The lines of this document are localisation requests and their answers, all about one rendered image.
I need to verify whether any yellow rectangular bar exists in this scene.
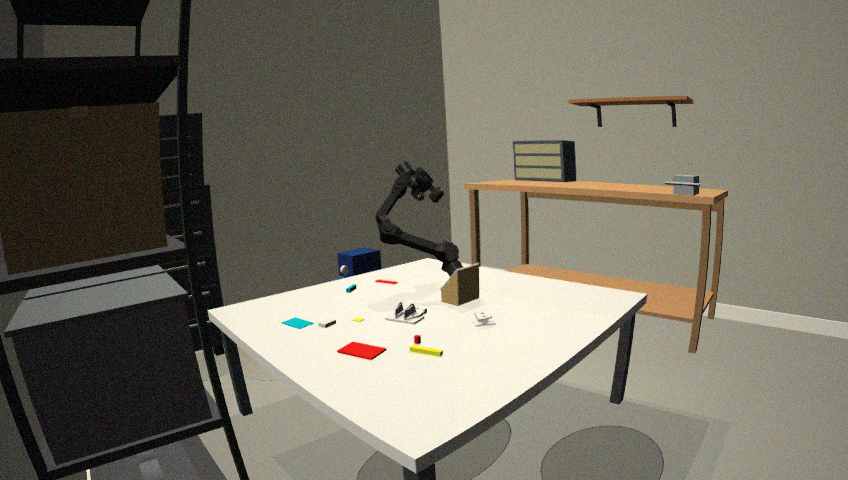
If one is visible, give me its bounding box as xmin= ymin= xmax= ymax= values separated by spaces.
xmin=410 ymin=345 xmax=443 ymax=357

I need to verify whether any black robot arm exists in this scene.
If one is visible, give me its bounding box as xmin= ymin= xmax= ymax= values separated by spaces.
xmin=375 ymin=162 xmax=463 ymax=277

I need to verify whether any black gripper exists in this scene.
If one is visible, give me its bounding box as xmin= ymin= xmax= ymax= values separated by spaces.
xmin=413 ymin=167 xmax=444 ymax=202

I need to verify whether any cyan rectangular plate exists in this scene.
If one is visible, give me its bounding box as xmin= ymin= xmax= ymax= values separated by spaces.
xmin=281 ymin=317 xmax=315 ymax=329

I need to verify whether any red flat rectangular plate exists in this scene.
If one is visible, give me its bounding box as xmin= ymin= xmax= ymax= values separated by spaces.
xmin=337 ymin=342 xmax=387 ymax=360

